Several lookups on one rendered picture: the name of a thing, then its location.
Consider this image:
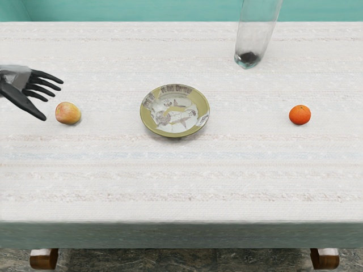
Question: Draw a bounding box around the yellow-red apple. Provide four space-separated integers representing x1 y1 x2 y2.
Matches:
54 101 82 125

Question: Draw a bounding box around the tall clear glass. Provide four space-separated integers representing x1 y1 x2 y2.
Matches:
234 0 284 69

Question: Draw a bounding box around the olive rimmed patterned plate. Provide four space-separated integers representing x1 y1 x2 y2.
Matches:
139 83 211 137

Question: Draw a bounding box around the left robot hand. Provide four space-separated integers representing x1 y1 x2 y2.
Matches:
0 65 64 122

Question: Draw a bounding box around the orange mandarin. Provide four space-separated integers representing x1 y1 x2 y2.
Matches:
289 104 312 126

